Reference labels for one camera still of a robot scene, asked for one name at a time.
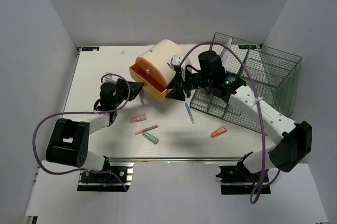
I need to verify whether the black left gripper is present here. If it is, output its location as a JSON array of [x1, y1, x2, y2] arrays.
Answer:
[[112, 78, 144, 108]]

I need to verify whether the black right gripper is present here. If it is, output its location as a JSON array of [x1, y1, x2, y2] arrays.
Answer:
[[165, 68, 213, 101]]

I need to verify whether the purple pen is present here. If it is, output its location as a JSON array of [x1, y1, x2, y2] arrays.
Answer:
[[140, 91, 144, 105]]

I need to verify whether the cream round drawer box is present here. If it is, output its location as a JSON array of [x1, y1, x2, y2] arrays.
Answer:
[[129, 39, 186, 103]]

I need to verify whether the white silver-spined booklet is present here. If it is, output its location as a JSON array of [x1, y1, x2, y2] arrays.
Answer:
[[220, 38, 233, 72]]

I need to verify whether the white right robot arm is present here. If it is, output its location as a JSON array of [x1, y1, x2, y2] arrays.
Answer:
[[166, 50, 312, 181]]

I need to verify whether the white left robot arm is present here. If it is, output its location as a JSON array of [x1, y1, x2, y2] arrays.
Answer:
[[46, 78, 144, 181]]

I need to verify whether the blue pen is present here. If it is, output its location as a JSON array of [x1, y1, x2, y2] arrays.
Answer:
[[184, 102, 195, 124]]

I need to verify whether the pink highlighter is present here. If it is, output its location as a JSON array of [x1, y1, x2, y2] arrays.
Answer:
[[129, 114, 147, 123]]

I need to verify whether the red pen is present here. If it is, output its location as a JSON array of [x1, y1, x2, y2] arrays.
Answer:
[[134, 125, 158, 135]]

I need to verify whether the green highlighter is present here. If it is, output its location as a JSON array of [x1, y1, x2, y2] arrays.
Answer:
[[142, 132, 159, 145]]

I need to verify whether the black table corner label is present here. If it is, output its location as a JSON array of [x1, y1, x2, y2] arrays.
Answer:
[[81, 47, 100, 52]]

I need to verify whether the orange highlighter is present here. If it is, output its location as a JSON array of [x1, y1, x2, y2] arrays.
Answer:
[[210, 126, 227, 138]]

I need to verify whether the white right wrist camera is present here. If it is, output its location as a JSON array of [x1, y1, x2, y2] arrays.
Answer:
[[170, 55, 183, 69]]

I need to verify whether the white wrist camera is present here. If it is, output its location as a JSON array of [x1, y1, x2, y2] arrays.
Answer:
[[101, 73, 116, 84], [170, 55, 183, 69]]

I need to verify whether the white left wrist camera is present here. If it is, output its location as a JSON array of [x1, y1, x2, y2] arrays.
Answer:
[[101, 73, 116, 84]]

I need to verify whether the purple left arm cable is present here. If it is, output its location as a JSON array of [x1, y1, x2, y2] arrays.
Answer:
[[32, 74, 132, 192]]

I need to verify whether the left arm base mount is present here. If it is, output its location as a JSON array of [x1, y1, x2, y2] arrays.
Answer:
[[77, 162, 134, 192]]

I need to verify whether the green wire mesh organizer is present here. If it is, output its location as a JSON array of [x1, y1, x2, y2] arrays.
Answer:
[[190, 33, 302, 133]]

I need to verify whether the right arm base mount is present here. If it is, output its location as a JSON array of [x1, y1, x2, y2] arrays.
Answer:
[[215, 166, 261, 195]]

